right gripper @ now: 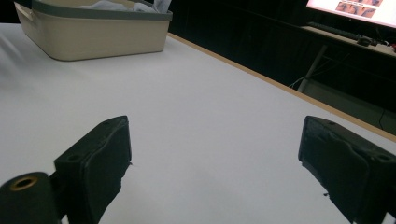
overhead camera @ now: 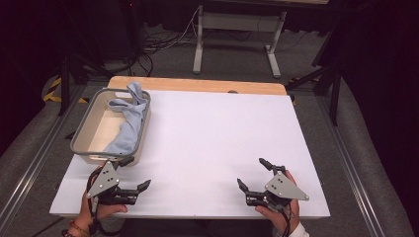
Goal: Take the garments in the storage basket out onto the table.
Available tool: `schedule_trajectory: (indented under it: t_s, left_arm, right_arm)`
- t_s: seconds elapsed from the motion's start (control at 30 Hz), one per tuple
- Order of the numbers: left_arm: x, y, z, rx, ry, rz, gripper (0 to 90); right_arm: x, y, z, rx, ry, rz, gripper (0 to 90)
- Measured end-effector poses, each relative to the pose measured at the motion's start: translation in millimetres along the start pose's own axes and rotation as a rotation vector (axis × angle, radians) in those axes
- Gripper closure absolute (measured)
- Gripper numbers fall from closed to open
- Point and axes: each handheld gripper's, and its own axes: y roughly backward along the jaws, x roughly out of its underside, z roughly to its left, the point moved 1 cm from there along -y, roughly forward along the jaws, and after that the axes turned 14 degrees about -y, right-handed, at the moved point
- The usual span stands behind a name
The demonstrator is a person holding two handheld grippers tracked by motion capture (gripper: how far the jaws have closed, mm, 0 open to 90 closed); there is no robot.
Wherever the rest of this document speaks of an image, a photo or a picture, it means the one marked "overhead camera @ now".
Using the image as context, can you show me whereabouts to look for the aluminium floor rail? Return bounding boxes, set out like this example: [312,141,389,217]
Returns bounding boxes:
[0,83,88,228]
[314,95,386,237]

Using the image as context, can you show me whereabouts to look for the orange cord bracelet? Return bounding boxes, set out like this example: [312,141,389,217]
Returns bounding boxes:
[69,219,91,237]

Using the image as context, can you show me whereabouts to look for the black curtain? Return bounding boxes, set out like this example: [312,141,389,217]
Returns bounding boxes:
[0,0,67,156]

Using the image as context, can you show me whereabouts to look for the hand-held gripper black cable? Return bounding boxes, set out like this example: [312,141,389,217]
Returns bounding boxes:
[276,201,295,237]
[86,166,123,237]

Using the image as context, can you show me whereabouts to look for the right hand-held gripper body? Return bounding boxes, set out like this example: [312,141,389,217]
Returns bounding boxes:
[245,171,310,213]

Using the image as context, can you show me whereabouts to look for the yellow black hazard tape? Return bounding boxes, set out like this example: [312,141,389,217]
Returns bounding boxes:
[42,77,89,105]

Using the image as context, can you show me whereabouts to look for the person's right hand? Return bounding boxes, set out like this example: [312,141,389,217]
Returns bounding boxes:
[255,169,301,233]

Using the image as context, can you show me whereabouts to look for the bundle of black floor cables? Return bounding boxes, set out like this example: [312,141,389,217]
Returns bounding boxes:
[129,28,199,77]

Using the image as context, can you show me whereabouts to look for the grey metal desk frame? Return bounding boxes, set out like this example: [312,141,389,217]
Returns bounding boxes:
[192,4,288,79]

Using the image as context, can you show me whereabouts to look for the beige basin with grey rim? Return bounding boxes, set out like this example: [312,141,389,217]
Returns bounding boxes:
[69,87,152,167]

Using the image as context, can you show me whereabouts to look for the person's left hand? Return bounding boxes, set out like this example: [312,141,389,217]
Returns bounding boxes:
[70,194,128,237]

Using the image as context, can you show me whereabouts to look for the right hand-held gripper black cable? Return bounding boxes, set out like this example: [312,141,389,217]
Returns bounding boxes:
[276,201,295,237]

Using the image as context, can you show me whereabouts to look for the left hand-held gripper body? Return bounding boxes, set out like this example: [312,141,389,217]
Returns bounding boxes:
[86,161,139,206]

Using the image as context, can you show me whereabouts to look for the left hand-held gripper black cable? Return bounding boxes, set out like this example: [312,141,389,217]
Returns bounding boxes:
[86,166,123,237]

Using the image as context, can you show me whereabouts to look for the light blue tank top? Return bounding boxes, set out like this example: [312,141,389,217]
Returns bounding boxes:
[103,81,149,156]

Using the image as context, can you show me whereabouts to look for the white table cover board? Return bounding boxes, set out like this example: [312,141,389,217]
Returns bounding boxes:
[48,89,331,220]

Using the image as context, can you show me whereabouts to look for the black metal stand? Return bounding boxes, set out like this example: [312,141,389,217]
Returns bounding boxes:
[57,53,113,117]
[286,63,342,126]

